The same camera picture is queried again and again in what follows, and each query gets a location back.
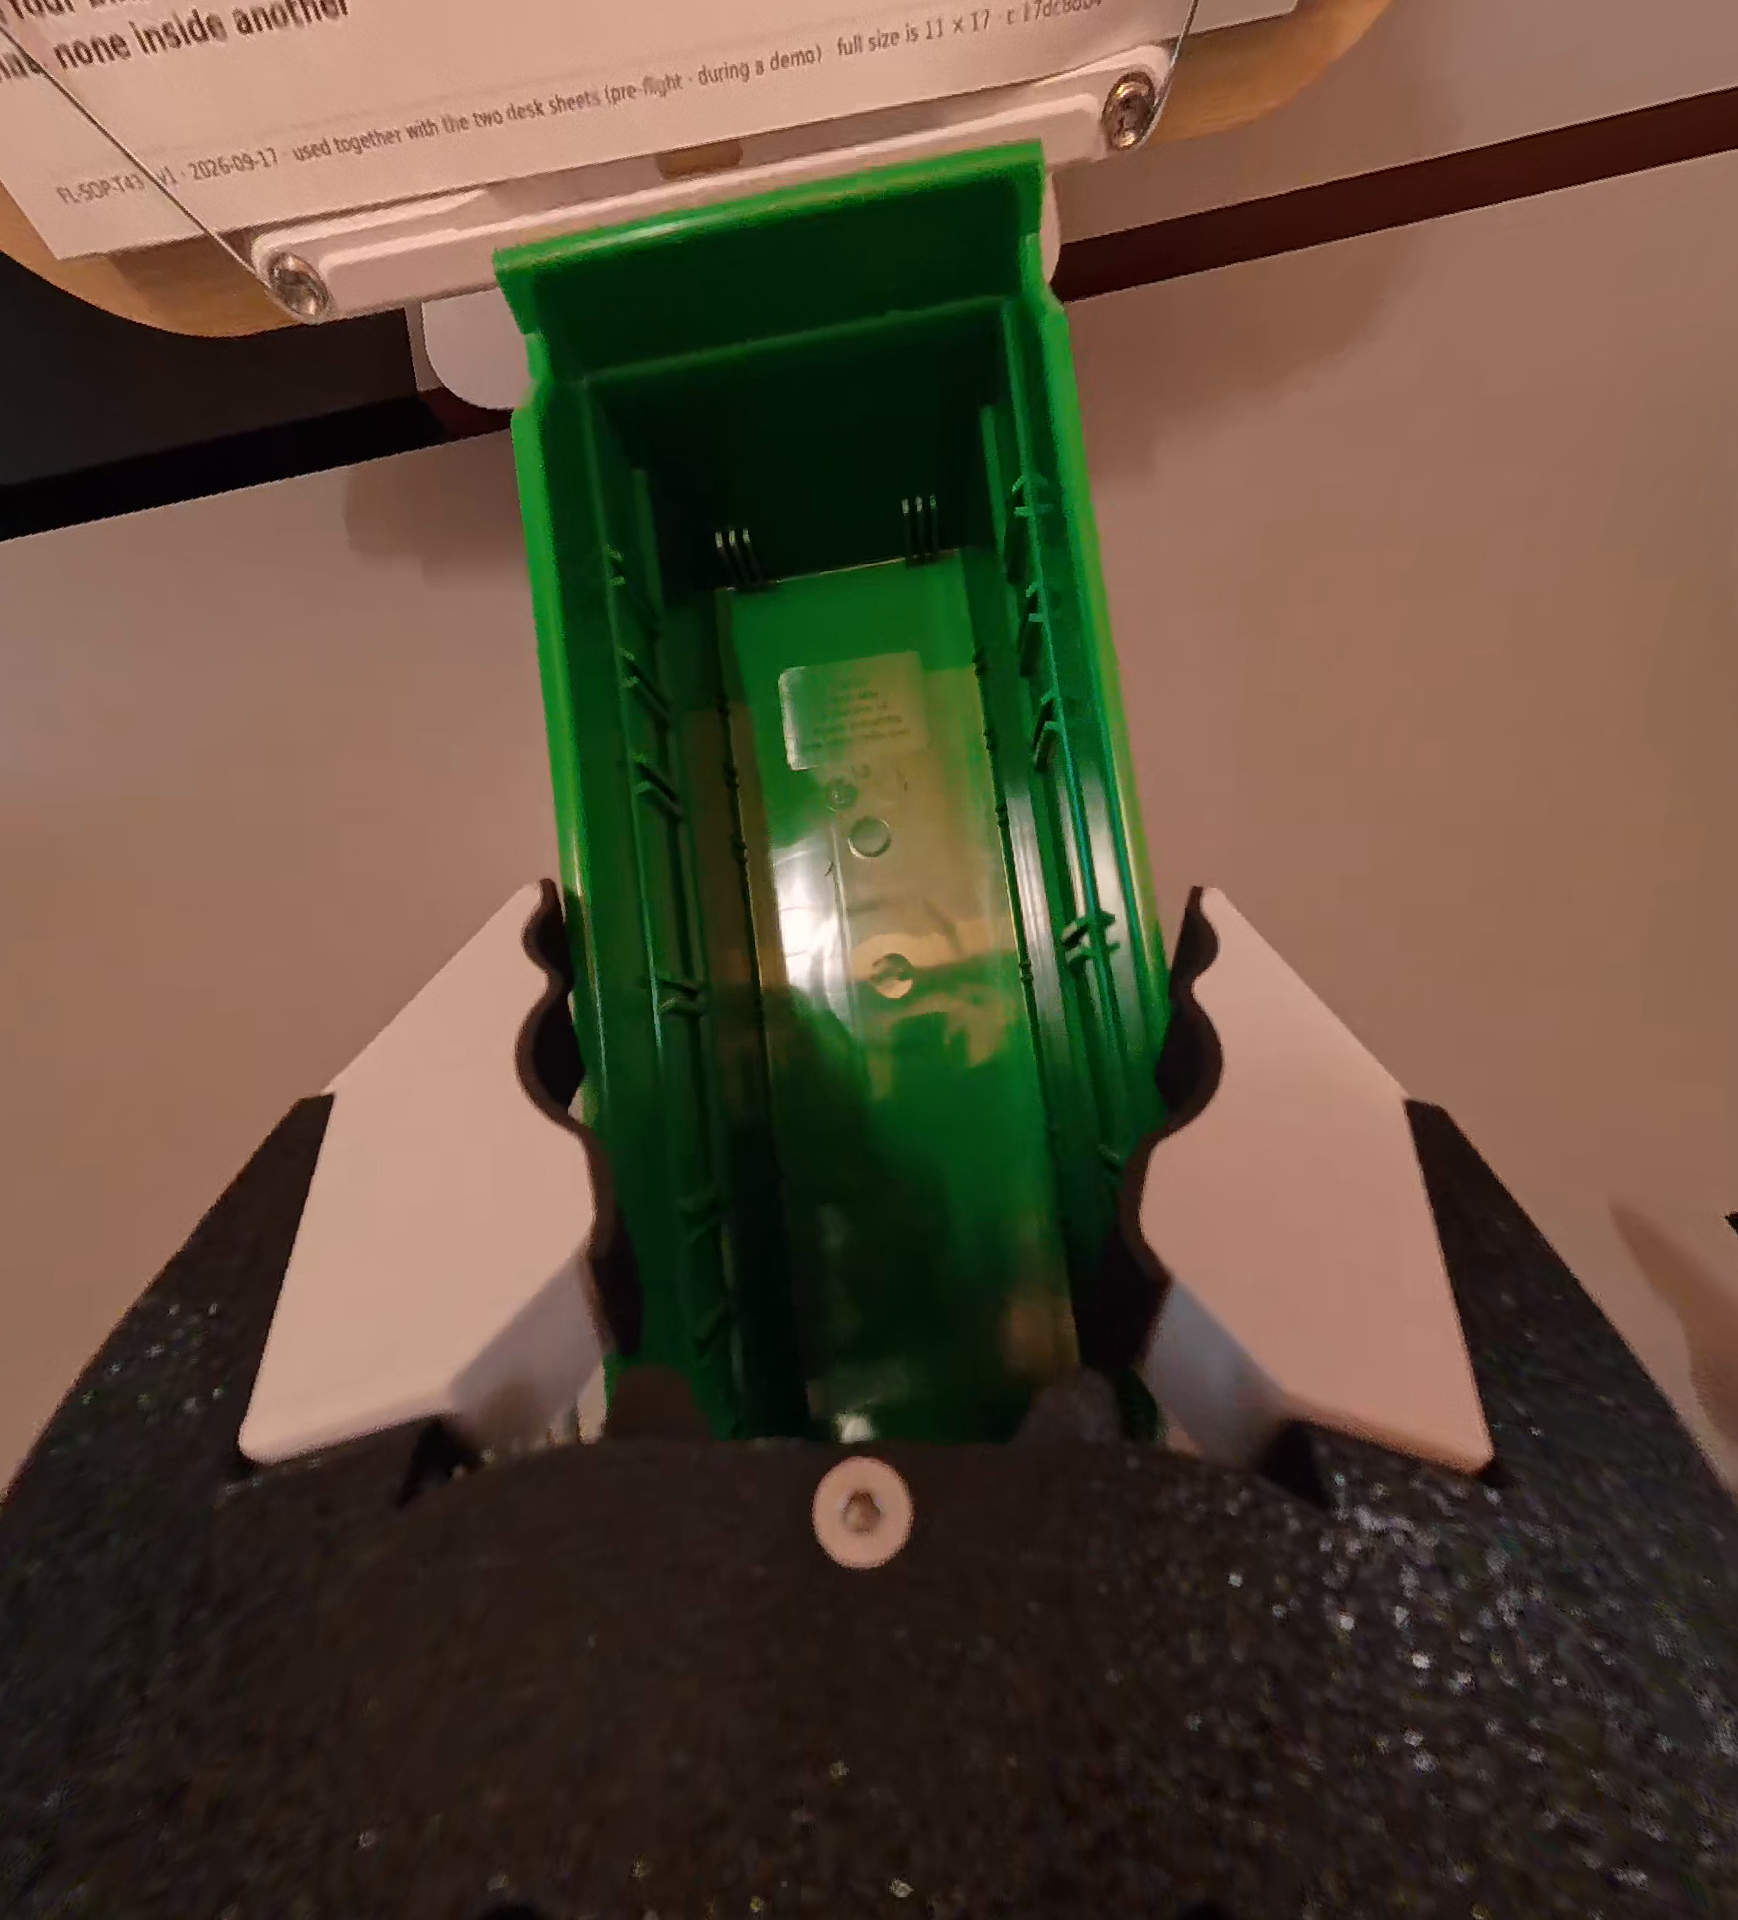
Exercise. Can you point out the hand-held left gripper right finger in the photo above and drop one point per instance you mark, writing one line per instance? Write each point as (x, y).
(1305, 1246)

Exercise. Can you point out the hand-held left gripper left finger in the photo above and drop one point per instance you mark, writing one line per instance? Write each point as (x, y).
(436, 1230)

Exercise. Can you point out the green plastic bin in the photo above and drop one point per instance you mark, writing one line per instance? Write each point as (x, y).
(870, 839)

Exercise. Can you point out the grey desk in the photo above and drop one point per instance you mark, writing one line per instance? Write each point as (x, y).
(208, 749)

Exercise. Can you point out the instruction sheet on wooden board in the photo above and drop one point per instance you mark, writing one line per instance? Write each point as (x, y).
(105, 292)

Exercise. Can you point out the printed instruction sheet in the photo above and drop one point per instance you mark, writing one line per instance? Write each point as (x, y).
(509, 90)

